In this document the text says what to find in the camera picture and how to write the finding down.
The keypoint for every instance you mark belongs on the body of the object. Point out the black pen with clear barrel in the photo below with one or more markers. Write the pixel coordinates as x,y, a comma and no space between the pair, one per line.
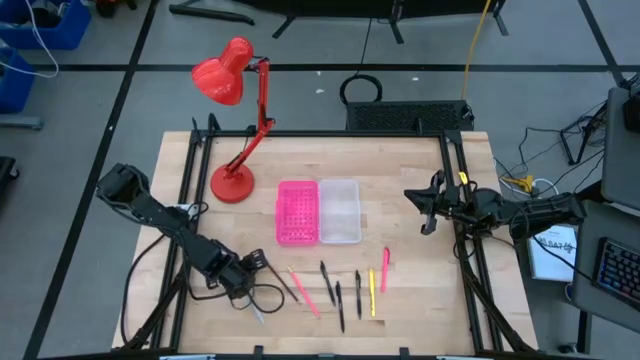
358,295
327,283

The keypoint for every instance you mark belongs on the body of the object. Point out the black backlit keyboard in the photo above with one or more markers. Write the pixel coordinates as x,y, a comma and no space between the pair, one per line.
620,272

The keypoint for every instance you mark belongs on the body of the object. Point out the large blue storage bin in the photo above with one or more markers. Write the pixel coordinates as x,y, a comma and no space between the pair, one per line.
60,32

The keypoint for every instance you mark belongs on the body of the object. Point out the red desk lamp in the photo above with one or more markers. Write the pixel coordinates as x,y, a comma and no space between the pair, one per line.
232,184

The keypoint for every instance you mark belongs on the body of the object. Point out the small blue storage bin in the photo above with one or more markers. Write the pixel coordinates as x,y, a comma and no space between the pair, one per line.
12,82

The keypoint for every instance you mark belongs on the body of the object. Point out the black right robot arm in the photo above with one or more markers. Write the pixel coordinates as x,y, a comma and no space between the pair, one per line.
540,210

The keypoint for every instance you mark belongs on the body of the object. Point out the black room divider screen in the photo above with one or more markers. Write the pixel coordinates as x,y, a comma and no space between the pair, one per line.
350,6

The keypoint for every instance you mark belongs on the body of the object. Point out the pink plastic box lid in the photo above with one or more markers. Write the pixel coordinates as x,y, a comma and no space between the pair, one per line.
297,212

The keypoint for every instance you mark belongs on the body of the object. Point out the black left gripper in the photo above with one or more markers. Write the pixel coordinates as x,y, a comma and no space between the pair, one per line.
237,280

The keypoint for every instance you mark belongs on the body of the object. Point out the yellow pen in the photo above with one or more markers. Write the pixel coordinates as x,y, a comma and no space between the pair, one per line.
372,292

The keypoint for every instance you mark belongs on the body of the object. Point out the dark grey keyboard desk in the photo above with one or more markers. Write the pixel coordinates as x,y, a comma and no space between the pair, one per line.
585,280

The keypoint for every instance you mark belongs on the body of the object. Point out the clear plastic supply box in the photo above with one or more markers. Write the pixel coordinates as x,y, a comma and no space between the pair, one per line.
340,210

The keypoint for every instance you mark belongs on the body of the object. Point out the thin black pencil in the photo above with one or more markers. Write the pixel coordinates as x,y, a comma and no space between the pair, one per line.
283,283

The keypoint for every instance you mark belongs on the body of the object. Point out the black perforated computer case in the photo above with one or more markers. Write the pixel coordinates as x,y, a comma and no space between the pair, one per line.
407,116

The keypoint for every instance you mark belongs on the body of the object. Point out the short white marker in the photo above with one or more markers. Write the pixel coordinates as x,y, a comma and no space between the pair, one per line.
258,314

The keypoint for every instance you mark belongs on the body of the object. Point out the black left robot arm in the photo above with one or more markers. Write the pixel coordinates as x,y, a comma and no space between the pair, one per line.
150,207

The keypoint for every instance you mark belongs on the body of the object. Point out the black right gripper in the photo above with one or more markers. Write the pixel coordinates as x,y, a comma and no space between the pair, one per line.
457,202

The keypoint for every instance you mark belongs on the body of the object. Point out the yellow power plug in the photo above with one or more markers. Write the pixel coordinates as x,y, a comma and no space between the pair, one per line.
517,183

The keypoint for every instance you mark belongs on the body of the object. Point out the white paper booklet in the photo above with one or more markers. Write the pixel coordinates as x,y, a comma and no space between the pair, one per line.
552,255

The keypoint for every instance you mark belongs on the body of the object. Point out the pink pencil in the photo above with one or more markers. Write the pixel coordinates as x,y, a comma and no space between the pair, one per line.
303,292

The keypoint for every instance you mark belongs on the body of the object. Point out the yellow tag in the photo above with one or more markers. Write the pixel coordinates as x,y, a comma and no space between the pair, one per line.
463,178

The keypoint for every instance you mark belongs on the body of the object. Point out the matte black pen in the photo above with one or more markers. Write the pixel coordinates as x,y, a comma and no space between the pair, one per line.
340,306

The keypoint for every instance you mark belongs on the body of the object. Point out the pink highlighter pen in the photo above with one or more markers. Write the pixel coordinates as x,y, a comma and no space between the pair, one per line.
384,272

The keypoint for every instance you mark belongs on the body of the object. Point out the black floor stand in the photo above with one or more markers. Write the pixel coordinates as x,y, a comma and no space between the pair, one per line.
570,145

